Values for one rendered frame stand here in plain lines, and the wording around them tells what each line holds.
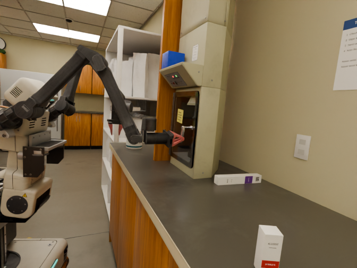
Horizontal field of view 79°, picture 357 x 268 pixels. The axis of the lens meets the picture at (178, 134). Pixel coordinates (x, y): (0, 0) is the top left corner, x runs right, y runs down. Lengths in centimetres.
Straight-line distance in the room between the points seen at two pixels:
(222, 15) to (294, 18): 37
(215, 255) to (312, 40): 101
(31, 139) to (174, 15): 107
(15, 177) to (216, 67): 117
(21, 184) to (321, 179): 146
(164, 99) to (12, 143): 86
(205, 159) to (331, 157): 55
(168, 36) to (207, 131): 65
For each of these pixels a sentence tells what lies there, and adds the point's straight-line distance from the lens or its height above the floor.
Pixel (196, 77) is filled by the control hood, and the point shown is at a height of 145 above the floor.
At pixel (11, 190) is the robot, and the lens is 145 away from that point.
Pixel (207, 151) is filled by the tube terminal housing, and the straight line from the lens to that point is 113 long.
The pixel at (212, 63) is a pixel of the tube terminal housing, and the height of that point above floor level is 152.
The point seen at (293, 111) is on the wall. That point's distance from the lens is 122.
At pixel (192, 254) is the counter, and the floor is 94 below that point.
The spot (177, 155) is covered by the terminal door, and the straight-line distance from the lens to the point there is 127.
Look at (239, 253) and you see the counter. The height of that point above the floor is 94.
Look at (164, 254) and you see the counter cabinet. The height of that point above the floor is 81.
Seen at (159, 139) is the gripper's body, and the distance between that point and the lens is 104.
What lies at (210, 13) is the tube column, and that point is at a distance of 117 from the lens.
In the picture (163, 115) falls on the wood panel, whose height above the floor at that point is 124.
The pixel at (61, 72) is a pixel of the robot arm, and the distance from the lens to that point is 112.
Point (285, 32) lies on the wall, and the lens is 136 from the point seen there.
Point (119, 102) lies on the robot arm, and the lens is 104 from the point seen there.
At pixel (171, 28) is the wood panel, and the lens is 147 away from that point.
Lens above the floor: 131
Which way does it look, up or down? 7 degrees down
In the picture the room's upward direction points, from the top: 5 degrees clockwise
